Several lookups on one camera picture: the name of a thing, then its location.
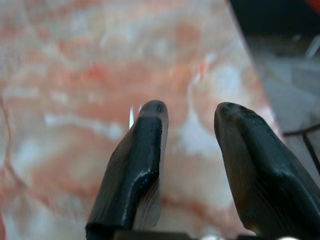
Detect thin black cable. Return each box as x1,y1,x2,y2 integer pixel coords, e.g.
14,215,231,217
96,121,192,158
283,124,320,176

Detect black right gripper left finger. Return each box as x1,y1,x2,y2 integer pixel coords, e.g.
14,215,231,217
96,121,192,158
85,99,170,238

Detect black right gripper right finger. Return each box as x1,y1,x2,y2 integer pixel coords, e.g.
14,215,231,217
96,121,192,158
213,101,320,240

